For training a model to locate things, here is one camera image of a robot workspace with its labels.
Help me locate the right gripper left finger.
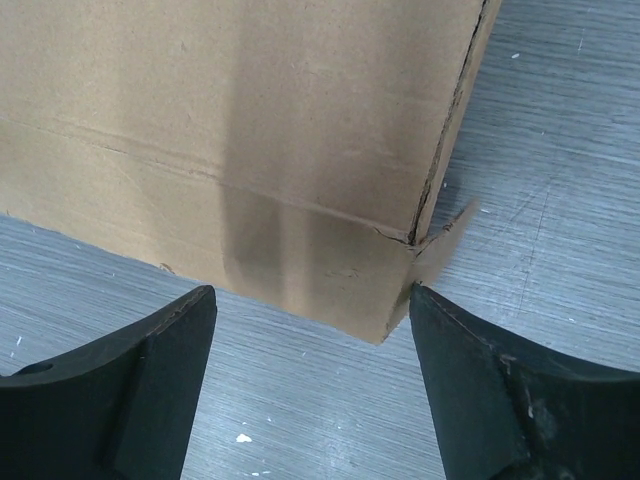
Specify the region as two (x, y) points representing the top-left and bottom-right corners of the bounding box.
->
(1, 285), (217, 479)

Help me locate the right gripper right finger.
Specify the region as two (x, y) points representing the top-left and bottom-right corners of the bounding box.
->
(409, 284), (639, 479)

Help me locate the cardboard box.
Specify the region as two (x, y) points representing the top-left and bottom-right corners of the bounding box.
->
(1, 1), (500, 344)

